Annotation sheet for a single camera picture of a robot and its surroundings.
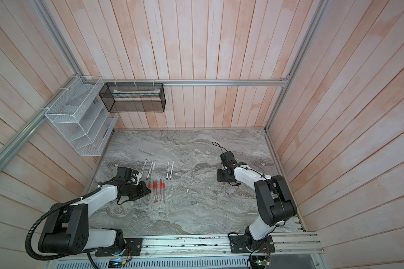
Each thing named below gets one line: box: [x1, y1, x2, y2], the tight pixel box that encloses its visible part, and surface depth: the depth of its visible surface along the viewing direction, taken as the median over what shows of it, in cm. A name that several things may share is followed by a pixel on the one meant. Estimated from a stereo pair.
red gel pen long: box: [162, 179, 166, 204], surface depth 93 cm
